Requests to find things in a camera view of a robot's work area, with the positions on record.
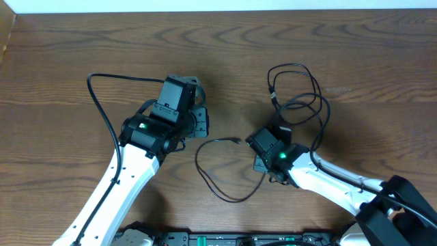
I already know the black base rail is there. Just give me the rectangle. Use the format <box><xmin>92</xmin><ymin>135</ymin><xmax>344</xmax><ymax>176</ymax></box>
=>
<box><xmin>111</xmin><ymin>221</ymin><xmax>336</xmax><ymax>246</ymax></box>

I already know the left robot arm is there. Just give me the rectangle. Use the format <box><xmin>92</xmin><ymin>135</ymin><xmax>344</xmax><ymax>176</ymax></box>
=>
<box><xmin>54</xmin><ymin>74</ymin><xmax>209</xmax><ymax>245</ymax></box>

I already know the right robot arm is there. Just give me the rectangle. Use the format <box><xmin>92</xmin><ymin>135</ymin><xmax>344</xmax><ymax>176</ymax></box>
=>
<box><xmin>246</xmin><ymin>127</ymin><xmax>436</xmax><ymax>246</ymax></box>

